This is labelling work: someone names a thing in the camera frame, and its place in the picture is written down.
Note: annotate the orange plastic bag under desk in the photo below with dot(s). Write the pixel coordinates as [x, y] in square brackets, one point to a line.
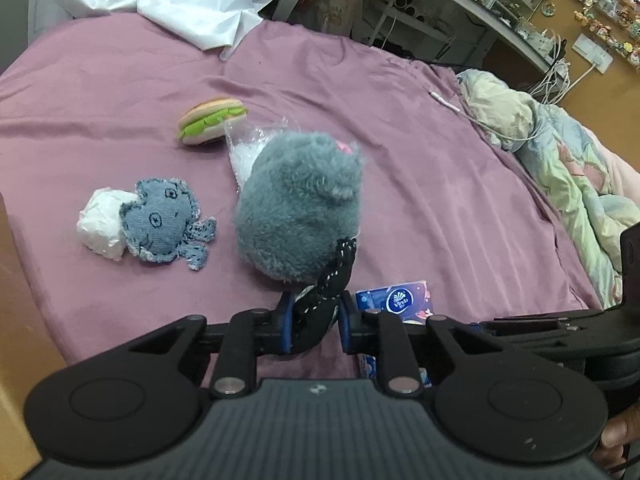
[333, 17]

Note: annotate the plush hamburger toy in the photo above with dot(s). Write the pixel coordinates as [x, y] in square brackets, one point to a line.
[205, 122]

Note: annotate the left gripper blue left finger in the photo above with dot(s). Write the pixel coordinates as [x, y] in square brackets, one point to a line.
[284, 321]

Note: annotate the white wall power strip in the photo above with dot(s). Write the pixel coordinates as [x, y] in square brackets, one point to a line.
[593, 53]

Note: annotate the person's right hand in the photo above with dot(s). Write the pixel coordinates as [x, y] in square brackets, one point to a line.
[621, 430]

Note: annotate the pink bed sheet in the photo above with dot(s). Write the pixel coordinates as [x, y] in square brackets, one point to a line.
[96, 104]

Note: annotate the brown cardboard box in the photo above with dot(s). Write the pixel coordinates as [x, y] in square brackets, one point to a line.
[28, 354]

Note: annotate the clear bag of white beads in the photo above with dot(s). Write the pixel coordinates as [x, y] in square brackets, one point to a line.
[246, 139]

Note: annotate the white crumpled tissue ball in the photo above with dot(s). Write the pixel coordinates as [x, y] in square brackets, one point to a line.
[99, 226]

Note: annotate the pastel floral quilt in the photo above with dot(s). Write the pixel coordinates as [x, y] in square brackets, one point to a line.
[594, 191]

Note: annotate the blue tissue packet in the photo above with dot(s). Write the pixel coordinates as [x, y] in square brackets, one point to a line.
[380, 331]

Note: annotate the blue denim octopus toy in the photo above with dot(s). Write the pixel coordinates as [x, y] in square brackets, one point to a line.
[164, 223]

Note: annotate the grey fluffy plush toy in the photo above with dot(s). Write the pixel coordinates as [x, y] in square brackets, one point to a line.
[303, 195]

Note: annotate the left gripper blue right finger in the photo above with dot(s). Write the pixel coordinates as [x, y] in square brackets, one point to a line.
[348, 318]

